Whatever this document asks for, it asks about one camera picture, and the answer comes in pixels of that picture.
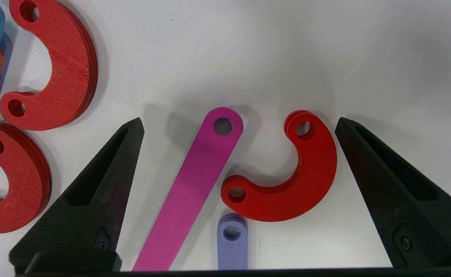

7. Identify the small red half ring piece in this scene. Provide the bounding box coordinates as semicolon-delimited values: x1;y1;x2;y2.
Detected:
221;110;338;222

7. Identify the short purple bar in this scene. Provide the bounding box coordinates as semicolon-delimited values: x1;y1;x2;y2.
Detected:
217;214;248;270

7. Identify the pink bar with holes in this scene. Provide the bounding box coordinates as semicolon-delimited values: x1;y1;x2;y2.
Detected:
132;107;244;272

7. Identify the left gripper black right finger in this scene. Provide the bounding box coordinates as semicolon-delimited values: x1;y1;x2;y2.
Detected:
335;117;451;269

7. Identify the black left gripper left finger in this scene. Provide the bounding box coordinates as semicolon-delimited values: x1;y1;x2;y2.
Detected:
9;117;145;274

